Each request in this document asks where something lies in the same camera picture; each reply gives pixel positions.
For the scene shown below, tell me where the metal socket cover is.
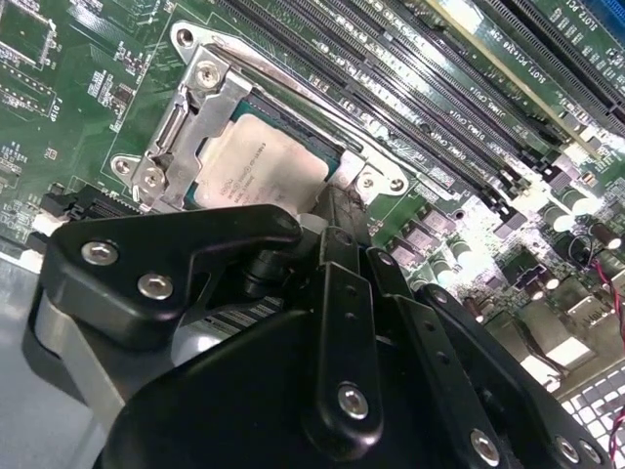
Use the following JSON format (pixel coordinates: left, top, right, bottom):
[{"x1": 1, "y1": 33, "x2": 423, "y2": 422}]
[{"x1": 131, "y1": 43, "x2": 372, "y2": 216}]

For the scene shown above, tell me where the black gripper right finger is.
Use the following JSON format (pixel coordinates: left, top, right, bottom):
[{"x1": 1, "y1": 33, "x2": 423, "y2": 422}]
[{"x1": 344, "y1": 190, "x2": 614, "y2": 469}]

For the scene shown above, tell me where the silver CPU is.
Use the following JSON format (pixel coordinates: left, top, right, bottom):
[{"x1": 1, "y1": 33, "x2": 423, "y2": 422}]
[{"x1": 192, "y1": 95, "x2": 343, "y2": 219}]

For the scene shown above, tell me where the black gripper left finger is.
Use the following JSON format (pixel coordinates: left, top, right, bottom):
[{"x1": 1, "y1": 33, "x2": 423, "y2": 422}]
[{"x1": 21, "y1": 188, "x2": 386, "y2": 463}]

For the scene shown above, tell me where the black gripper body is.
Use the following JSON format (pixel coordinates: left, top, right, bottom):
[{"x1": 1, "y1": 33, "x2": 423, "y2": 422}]
[{"x1": 95, "y1": 308, "x2": 553, "y2": 469}]

